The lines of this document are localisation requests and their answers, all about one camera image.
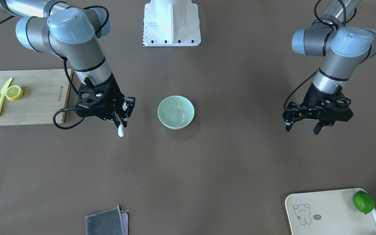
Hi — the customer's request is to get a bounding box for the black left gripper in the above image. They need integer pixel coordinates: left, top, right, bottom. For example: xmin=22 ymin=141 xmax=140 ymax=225
xmin=282 ymin=84 xmax=353 ymax=135

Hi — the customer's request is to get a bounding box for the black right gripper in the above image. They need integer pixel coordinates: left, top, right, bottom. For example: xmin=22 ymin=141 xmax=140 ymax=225
xmin=75 ymin=74 xmax=136 ymax=128

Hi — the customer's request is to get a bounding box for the white ceramic spoon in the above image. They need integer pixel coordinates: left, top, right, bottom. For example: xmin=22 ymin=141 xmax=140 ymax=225
xmin=117 ymin=123 xmax=124 ymax=137

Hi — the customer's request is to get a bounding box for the mint green bowl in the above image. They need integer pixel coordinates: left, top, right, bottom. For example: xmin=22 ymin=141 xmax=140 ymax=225
xmin=158 ymin=95 xmax=195 ymax=130

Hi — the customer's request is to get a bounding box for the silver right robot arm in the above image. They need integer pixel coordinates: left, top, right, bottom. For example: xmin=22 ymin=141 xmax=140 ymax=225
xmin=0 ymin=0 xmax=135 ymax=136

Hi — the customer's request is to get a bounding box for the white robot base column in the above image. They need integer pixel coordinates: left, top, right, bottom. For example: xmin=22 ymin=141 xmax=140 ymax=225
xmin=142 ymin=0 xmax=201 ymax=47

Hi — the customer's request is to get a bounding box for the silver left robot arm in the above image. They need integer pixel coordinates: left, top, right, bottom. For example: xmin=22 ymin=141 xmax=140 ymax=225
xmin=282 ymin=0 xmax=376 ymax=135

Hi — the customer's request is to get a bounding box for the bamboo cutting board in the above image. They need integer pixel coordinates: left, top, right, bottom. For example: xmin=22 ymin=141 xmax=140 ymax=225
xmin=0 ymin=69 xmax=74 ymax=126

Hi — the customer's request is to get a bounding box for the cream serving tray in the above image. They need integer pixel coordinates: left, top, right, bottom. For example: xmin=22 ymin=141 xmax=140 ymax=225
xmin=285 ymin=188 xmax=376 ymax=235

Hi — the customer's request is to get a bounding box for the green lime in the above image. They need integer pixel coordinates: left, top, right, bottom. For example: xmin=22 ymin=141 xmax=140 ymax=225
xmin=352 ymin=190 xmax=375 ymax=214

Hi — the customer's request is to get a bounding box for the grey folded cloth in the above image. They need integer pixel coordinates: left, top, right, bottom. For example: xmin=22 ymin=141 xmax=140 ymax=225
xmin=85 ymin=204 xmax=129 ymax=235

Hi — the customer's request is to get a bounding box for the lemon half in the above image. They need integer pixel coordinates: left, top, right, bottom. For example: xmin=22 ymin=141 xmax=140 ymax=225
xmin=5 ymin=85 xmax=24 ymax=101

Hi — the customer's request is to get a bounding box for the yellow plastic knife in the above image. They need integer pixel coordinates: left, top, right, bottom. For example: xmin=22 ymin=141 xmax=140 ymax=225
xmin=0 ymin=77 xmax=13 ymax=115

